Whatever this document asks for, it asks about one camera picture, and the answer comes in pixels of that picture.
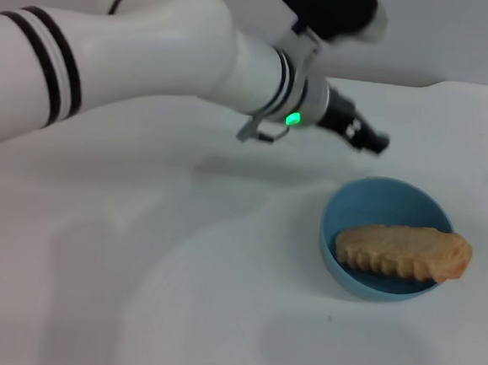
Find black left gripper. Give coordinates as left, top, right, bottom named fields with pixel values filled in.
left=314, top=82, right=395, bottom=159

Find blue bowl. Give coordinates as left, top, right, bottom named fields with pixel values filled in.
left=314, top=172, right=459, bottom=309

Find ridged golden bread loaf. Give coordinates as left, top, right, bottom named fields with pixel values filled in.
left=331, top=218, right=475, bottom=286

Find silver plug with black cable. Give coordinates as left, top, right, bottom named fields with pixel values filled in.
left=234, top=113, right=293, bottom=148

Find grey black wrist camera box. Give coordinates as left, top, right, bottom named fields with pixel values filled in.
left=275, top=0, right=390, bottom=46

